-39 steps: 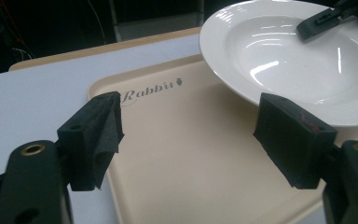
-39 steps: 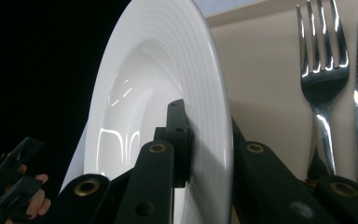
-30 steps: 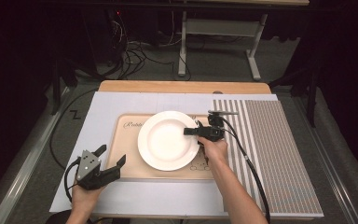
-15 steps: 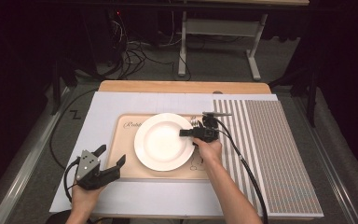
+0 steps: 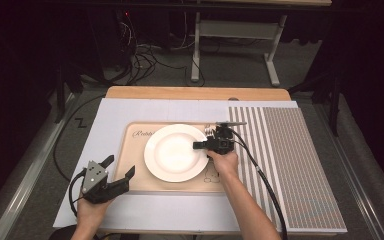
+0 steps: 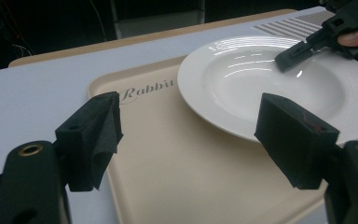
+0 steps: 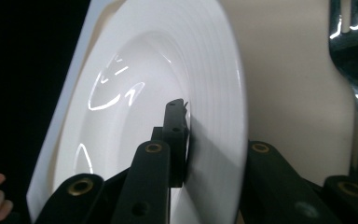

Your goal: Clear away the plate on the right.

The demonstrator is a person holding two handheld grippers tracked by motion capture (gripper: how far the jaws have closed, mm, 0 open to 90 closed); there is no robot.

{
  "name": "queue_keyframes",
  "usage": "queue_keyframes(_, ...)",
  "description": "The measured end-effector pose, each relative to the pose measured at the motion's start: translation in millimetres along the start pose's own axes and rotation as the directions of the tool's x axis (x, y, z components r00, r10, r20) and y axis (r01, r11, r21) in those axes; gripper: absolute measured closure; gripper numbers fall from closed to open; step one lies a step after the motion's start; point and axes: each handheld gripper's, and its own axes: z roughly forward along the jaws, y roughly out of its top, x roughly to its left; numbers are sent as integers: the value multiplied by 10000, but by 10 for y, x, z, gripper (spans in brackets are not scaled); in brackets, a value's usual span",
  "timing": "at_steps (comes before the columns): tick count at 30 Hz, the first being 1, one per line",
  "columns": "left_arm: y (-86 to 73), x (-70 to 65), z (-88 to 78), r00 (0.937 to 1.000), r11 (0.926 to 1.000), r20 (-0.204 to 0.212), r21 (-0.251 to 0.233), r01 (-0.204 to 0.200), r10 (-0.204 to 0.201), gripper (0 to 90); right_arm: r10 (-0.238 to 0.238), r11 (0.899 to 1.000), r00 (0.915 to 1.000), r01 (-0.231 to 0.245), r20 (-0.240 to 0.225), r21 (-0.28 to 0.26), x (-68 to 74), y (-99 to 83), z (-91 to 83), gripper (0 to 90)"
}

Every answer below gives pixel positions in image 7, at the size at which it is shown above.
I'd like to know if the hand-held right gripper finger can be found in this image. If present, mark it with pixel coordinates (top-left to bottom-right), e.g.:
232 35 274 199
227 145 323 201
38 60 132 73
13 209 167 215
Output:
151 98 190 189

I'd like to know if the white deep plate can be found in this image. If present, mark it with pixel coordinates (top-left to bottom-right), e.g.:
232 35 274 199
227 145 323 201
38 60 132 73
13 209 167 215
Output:
51 0 251 224

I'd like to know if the metal fork with wooden handle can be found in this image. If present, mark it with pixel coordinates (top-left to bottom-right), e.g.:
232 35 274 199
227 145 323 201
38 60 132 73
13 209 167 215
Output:
328 0 358 188

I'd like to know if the beige tray with rabbit print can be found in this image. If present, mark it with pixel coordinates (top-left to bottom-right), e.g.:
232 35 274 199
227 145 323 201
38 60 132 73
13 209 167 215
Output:
94 0 358 188

